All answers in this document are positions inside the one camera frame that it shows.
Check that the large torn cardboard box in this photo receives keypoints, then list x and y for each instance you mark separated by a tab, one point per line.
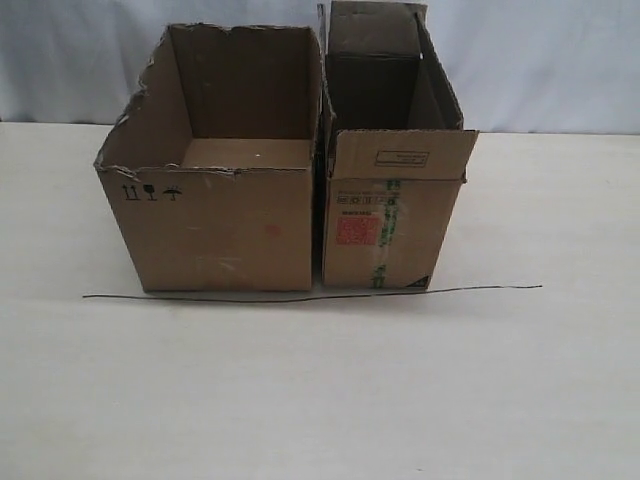
209	170

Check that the thin dark line on table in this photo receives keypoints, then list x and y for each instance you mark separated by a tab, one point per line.
293	298

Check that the white backdrop curtain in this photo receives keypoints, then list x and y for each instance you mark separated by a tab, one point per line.
516	66

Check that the taped cardboard box with flaps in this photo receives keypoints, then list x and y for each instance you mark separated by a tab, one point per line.
396	148

